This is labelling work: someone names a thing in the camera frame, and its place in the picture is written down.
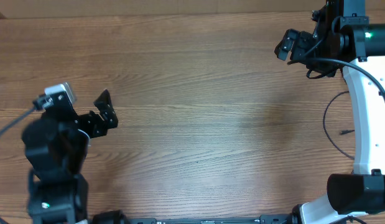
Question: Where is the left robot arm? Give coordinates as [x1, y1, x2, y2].
[22, 90, 118, 223]

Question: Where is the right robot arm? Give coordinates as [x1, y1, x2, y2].
[271, 1, 385, 223]

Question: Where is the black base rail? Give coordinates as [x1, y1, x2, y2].
[92, 210, 305, 224]

